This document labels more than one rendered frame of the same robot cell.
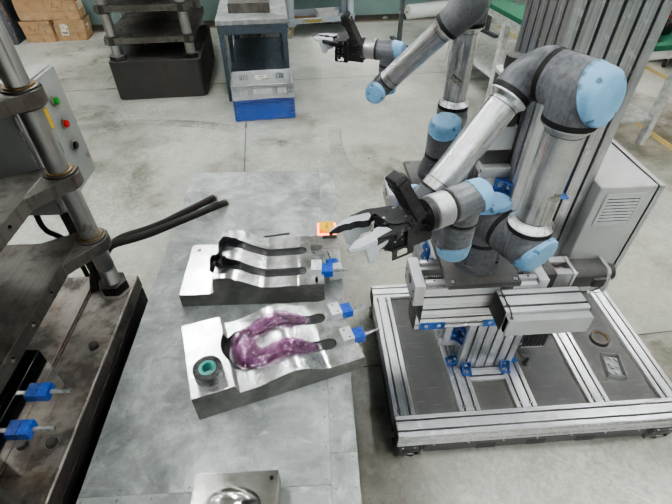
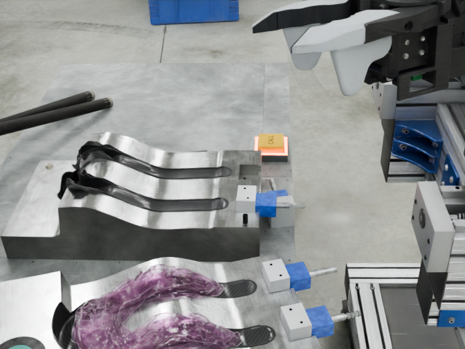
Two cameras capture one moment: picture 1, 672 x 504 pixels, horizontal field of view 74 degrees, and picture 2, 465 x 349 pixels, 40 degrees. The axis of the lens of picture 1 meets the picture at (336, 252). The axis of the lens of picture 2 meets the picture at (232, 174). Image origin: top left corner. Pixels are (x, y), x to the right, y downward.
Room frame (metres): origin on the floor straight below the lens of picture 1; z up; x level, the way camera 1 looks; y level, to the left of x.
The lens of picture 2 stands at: (0.15, -0.03, 1.65)
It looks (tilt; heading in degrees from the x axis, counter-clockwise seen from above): 35 degrees down; 7
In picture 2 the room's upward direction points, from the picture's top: 2 degrees counter-clockwise
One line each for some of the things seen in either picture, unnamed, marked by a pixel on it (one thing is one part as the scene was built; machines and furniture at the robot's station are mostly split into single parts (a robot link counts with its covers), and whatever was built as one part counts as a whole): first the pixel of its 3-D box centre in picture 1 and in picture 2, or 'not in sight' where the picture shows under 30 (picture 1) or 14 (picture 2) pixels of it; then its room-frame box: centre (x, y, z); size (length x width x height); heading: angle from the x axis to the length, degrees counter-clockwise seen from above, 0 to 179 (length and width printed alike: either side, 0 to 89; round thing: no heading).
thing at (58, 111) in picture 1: (93, 258); not in sight; (1.35, 1.01, 0.74); 0.31 x 0.22 x 1.47; 3
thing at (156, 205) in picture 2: (257, 256); (143, 176); (1.16, 0.28, 0.92); 0.35 x 0.16 x 0.09; 93
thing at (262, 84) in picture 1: (262, 84); not in sight; (4.38, 0.73, 0.28); 0.61 x 0.41 x 0.15; 98
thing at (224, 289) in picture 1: (255, 265); (139, 193); (1.17, 0.30, 0.87); 0.50 x 0.26 x 0.14; 93
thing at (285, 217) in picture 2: (332, 262); (277, 198); (1.22, 0.01, 0.83); 0.13 x 0.05 x 0.05; 13
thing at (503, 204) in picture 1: (488, 217); not in sight; (1.01, -0.44, 1.20); 0.13 x 0.12 x 0.14; 30
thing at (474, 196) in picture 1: (464, 201); not in sight; (0.77, -0.27, 1.43); 0.11 x 0.08 x 0.09; 120
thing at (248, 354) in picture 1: (272, 336); (152, 312); (0.82, 0.19, 0.90); 0.26 x 0.18 x 0.08; 110
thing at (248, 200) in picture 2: (329, 270); (270, 204); (1.12, 0.02, 0.89); 0.13 x 0.05 x 0.05; 91
